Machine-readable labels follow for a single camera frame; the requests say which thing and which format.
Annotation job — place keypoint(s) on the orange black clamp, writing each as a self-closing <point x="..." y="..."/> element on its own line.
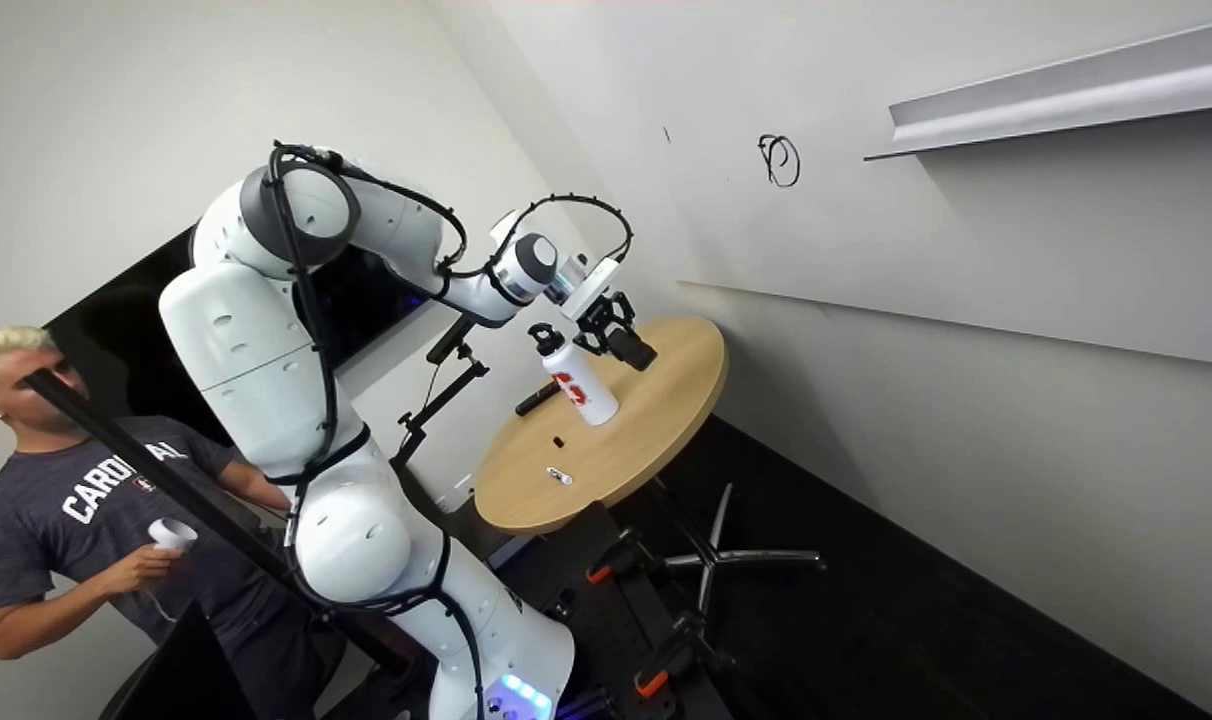
<point x="661" y="664"/>
<point x="605" y="559"/>

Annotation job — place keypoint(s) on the white whiteboard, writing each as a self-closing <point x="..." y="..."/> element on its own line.
<point x="978" y="227"/>

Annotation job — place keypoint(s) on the white handheld controller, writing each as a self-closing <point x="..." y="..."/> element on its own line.
<point x="168" y="532"/>

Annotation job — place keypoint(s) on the person in grey t-shirt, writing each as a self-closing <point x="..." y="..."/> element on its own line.
<point x="56" y="523"/>

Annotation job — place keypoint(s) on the white dry-erase marker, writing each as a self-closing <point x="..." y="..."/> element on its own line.
<point x="562" y="472"/>

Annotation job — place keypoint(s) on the small black cap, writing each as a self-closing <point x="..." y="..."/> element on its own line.
<point x="557" y="439"/>

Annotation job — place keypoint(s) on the black frame bar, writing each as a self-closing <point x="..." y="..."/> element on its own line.
<point x="218" y="515"/>

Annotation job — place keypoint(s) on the black wall monitor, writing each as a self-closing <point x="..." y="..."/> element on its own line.
<point x="105" y="342"/>

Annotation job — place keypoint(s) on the round wooden table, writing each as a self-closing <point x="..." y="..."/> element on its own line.
<point x="630" y="440"/>

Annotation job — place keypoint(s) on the grey metal eraser shelf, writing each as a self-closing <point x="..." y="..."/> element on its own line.
<point x="1057" y="84"/>

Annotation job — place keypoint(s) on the black oblong object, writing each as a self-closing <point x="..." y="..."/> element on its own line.
<point x="536" y="397"/>

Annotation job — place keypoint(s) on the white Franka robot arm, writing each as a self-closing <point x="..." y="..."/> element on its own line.
<point x="259" y="363"/>

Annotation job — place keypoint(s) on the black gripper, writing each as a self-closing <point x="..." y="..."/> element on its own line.
<point x="605" y="315"/>

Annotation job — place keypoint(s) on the white water bottle black lid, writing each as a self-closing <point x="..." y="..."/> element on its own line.
<point x="587" y="384"/>

